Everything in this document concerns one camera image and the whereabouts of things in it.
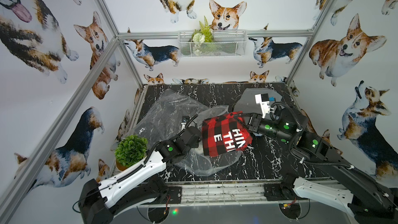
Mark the clear plastic vacuum bag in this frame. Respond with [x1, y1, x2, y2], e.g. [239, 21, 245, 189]
[125, 89, 242, 176]

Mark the red garment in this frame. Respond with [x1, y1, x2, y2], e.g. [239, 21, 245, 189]
[202, 112, 252, 158]

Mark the grey shirt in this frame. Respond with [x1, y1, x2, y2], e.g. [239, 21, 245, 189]
[233, 88, 283, 115]

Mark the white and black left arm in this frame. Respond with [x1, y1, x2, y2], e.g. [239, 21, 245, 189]
[75, 115, 202, 224]

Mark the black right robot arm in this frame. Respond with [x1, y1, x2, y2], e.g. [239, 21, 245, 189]
[242, 110, 398, 224]

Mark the green potted plant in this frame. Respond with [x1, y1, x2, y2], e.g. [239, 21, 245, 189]
[115, 135, 148, 171]

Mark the fern and white flower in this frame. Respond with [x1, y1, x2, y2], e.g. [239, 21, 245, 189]
[190, 17, 215, 56]

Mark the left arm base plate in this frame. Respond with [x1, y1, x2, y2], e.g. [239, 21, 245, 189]
[161, 186, 182, 205]

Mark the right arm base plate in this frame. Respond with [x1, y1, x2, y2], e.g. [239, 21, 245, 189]
[263, 184, 297, 201]

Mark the white wire wall basket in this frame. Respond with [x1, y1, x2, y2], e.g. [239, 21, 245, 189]
[178, 30, 248, 58]

